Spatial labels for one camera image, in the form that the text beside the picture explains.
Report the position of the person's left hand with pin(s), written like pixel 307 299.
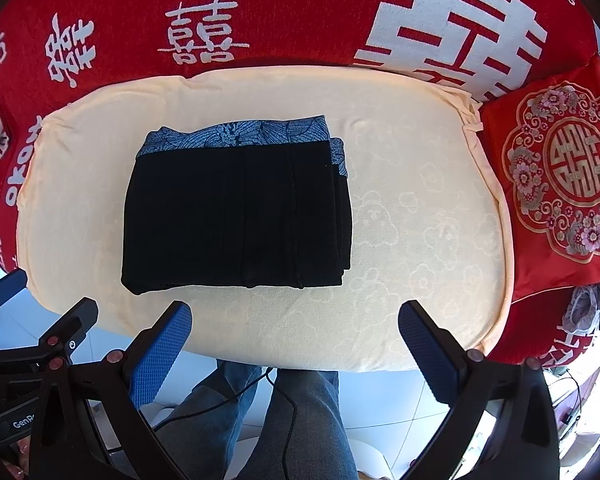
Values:
pixel 19 462

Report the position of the operator's legs in jeans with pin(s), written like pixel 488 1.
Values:
pixel 291 420

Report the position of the person's right leg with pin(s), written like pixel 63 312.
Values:
pixel 307 425

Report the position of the red and white printed blanket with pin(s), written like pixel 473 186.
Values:
pixel 300 15

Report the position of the person's leg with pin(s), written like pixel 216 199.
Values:
pixel 215 400
pixel 307 425

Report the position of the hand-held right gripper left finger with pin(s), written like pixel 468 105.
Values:
pixel 162 347

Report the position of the red embroidered pillow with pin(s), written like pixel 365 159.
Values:
pixel 570 185

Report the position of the grey cloth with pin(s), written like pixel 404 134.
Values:
pixel 585 306

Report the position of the black pants with blue waistband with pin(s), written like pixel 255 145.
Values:
pixel 235 220

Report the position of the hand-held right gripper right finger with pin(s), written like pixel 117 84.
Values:
pixel 425 345

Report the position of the person's left leg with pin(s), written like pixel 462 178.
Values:
pixel 215 400

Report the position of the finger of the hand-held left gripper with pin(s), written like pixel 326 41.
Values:
pixel 75 321
pixel 7 284

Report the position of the cream cushion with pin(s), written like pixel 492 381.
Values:
pixel 420 260

